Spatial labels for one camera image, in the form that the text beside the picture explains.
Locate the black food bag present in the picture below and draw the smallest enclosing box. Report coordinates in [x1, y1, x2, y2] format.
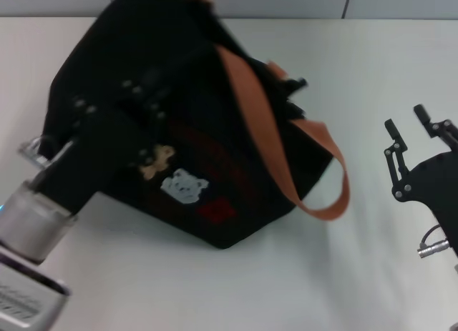
[46, 0, 351, 250]

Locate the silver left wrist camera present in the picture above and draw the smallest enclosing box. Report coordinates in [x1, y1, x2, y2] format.
[0, 248, 73, 330]

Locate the right gripper cable with connector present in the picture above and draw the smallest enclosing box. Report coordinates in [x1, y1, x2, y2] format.
[416, 223, 452, 261]

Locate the gripper cable with connector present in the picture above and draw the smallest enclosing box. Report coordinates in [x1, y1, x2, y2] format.
[416, 223, 452, 261]
[19, 135, 77, 168]

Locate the left gripper cable with connector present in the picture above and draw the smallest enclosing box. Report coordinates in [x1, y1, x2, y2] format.
[19, 135, 77, 168]

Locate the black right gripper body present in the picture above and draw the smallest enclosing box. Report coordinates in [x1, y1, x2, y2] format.
[391, 147, 458, 257]

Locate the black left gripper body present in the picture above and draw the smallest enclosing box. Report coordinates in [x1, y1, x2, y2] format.
[33, 101, 155, 217]

